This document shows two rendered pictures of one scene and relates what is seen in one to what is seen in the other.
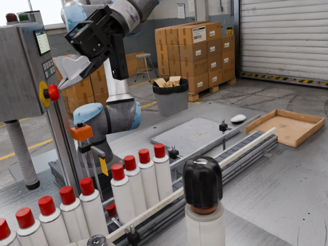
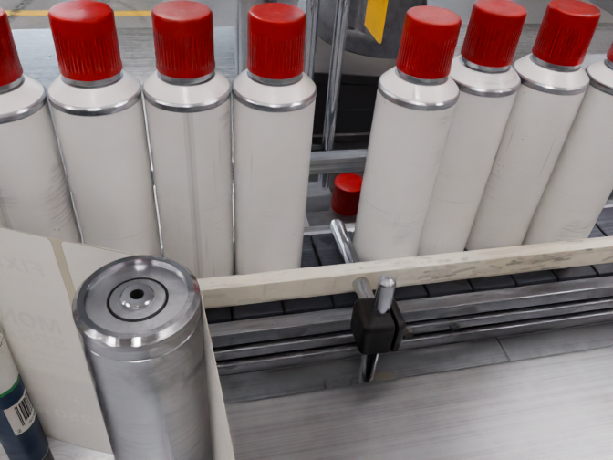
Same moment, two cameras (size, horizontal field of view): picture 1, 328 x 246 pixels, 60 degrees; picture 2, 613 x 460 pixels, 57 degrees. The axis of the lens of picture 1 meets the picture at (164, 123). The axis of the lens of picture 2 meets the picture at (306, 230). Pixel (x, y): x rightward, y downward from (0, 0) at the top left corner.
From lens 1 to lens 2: 0.45 m
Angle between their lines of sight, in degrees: 26
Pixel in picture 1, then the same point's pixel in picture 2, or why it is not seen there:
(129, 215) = (394, 238)
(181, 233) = (566, 403)
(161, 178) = (583, 162)
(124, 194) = (411, 151)
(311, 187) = not seen: outside the picture
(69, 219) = (162, 145)
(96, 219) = (267, 193)
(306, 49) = not seen: outside the picture
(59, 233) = (109, 177)
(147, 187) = (510, 171)
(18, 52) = not seen: outside the picture
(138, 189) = (472, 162)
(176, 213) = (563, 311)
